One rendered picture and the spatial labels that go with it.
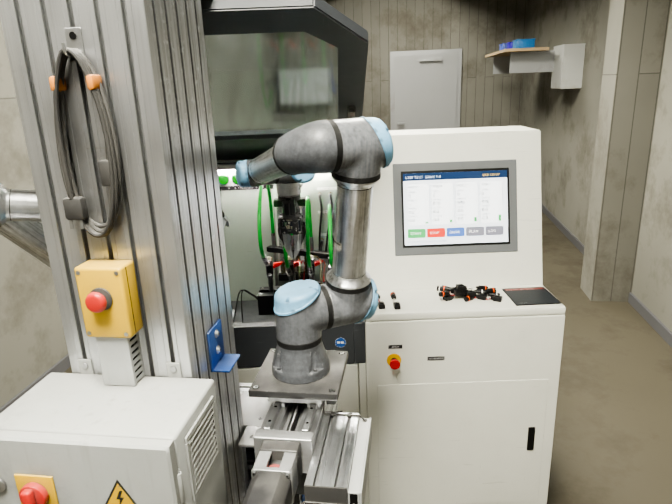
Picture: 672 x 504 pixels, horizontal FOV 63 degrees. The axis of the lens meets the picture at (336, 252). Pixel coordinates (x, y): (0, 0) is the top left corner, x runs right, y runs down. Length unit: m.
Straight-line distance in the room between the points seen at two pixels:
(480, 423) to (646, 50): 3.14
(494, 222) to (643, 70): 2.60
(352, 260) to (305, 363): 0.28
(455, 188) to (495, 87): 7.45
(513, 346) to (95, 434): 1.47
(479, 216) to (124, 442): 1.57
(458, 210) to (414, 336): 0.52
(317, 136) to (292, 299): 0.40
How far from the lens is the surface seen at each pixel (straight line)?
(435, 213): 2.12
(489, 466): 2.31
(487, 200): 2.16
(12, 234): 1.62
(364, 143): 1.20
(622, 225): 4.70
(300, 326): 1.34
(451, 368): 2.04
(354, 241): 1.30
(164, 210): 0.98
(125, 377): 1.10
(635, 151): 4.61
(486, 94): 9.52
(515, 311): 2.00
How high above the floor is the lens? 1.76
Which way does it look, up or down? 17 degrees down
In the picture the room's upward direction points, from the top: 2 degrees counter-clockwise
